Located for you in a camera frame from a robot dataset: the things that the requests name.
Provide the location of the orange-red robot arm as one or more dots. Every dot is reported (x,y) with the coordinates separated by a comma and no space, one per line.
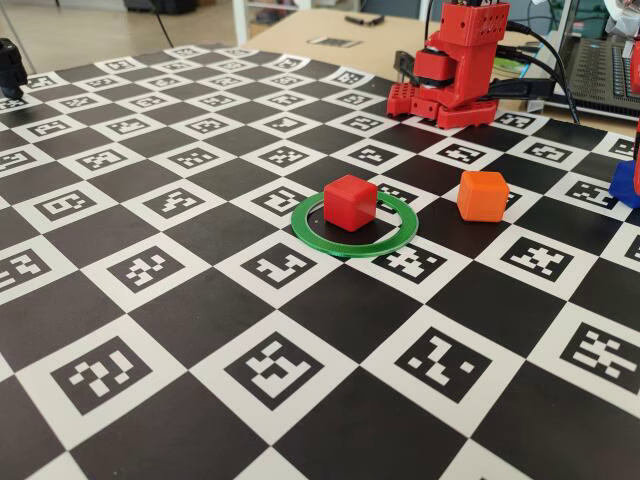
(465,65)

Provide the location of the blue cube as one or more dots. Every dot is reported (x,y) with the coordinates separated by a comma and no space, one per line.
(622,187)

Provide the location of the black laptop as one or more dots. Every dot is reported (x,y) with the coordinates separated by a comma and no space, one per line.
(600,70)

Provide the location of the red gripper finger with black pad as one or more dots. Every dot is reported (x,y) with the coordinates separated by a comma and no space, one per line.
(636,155)

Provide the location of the red cube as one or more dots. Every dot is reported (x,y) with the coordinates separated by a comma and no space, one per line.
(350,205)

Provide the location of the black clamp stand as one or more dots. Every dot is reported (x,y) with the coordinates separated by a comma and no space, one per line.
(10,65)

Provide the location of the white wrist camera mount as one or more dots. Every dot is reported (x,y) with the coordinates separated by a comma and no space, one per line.
(625,15)

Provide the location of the orange cube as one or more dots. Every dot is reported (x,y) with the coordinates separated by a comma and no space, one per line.
(482,197)

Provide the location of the white furniture frame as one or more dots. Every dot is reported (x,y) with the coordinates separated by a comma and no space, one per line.
(239,20)

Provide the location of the green white packet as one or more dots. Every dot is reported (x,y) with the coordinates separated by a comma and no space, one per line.
(507,65)

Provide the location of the black white marker checkerboard mat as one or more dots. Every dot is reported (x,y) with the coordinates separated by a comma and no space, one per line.
(200,310)

